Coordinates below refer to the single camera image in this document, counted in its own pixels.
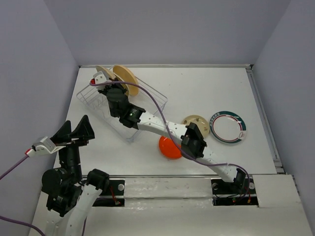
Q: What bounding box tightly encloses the orange plate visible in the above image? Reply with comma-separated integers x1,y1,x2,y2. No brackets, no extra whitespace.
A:
158,136,182,160

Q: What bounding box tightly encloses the beige floral plate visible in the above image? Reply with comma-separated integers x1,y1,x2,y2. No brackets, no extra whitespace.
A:
95,65,116,80

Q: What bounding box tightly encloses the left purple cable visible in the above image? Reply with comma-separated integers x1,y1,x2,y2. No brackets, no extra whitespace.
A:
0,147,87,236

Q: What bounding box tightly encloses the woven bamboo tray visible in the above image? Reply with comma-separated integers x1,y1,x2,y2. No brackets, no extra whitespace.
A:
110,74,129,96

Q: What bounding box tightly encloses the white wire dish rack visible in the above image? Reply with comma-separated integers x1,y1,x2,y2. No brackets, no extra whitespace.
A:
76,85,159,143

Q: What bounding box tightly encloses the white green-rimmed plate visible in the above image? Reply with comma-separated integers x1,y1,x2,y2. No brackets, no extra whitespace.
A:
209,111,247,145

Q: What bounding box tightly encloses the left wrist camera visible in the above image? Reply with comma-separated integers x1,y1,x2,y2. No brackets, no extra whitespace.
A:
27,136,63,157

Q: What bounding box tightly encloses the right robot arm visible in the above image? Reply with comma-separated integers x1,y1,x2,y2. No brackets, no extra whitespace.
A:
90,81,249,189

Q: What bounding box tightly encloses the small cream plate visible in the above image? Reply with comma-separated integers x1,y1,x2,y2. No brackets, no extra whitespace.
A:
182,115,210,139

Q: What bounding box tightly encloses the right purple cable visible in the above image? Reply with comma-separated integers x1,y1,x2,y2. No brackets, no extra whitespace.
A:
89,81,251,200

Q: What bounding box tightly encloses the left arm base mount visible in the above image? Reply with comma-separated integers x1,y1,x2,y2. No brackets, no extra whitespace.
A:
93,178,125,207

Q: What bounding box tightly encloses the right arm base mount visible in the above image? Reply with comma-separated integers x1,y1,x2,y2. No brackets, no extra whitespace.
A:
211,178,258,207

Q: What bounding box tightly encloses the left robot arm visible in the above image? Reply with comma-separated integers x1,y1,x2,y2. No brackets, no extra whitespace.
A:
37,115,109,236

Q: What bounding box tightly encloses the purple cable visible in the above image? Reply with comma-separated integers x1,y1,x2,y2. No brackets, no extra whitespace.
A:
0,147,87,236
89,81,251,200

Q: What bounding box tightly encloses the tan round plate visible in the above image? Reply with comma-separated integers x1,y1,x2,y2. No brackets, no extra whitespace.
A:
113,65,139,96

